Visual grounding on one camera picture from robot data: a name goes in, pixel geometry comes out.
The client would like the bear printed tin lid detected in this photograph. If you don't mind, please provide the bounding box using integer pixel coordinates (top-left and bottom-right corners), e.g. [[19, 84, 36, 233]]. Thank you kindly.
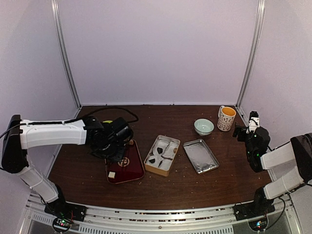
[[183, 139, 219, 175]]

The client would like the tin box with paper cups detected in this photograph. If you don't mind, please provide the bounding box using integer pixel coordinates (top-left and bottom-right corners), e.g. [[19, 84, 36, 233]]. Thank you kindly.
[[144, 135, 180, 177]]

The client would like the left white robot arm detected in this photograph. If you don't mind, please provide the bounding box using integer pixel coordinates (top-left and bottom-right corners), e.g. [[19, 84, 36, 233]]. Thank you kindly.
[[0, 115, 134, 216]]

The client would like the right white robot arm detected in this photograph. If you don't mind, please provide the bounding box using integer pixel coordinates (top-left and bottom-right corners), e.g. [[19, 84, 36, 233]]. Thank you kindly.
[[233, 121, 312, 215]]

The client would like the white square chocolate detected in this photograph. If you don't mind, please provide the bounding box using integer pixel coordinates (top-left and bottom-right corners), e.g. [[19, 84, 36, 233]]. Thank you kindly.
[[108, 172, 116, 178]]

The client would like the patterned mug orange inside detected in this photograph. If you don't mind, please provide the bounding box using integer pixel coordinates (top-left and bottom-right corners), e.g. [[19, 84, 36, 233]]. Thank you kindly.
[[217, 106, 236, 132]]

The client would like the pale blue ceramic bowl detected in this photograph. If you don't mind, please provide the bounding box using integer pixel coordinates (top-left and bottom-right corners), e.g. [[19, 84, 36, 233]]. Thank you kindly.
[[194, 118, 215, 136]]

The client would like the red lacquer tray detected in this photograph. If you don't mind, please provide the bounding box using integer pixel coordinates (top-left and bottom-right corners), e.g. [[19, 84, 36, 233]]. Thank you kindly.
[[106, 140, 145, 184]]

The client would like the right circuit board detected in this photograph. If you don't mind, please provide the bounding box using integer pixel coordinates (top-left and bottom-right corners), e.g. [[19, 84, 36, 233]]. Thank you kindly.
[[248, 219, 268, 232]]

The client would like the circuit board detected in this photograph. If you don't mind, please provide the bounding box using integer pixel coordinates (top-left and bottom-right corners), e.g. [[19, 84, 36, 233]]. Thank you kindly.
[[248, 219, 268, 232], [52, 217, 72, 233]]

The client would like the left circuit board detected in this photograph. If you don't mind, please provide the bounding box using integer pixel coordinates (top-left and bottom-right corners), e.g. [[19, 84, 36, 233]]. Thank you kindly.
[[52, 217, 72, 233]]

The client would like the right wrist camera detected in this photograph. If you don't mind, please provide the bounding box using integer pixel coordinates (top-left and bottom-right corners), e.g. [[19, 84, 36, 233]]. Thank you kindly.
[[247, 111, 260, 133]]

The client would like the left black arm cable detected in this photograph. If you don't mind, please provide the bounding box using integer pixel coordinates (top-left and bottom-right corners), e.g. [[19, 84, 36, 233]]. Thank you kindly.
[[0, 107, 139, 139]]

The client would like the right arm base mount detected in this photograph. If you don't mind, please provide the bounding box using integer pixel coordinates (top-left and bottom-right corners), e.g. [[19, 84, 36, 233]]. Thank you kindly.
[[233, 187, 275, 221]]

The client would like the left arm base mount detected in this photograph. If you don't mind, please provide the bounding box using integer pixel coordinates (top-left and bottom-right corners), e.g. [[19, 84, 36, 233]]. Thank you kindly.
[[44, 185, 86, 221]]

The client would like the front aluminium rail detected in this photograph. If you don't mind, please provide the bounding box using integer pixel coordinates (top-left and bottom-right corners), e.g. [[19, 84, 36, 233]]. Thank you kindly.
[[23, 192, 300, 234]]

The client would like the right aluminium frame post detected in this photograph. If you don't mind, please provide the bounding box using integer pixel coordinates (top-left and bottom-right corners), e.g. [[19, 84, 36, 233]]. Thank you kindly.
[[236, 0, 266, 110]]

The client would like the aluminium frame post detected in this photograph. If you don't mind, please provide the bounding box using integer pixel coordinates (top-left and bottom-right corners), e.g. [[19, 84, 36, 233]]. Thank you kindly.
[[236, 0, 266, 110], [51, 0, 81, 109]]

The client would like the left aluminium frame post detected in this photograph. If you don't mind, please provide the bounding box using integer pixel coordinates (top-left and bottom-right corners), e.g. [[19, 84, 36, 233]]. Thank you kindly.
[[51, 0, 81, 109]]

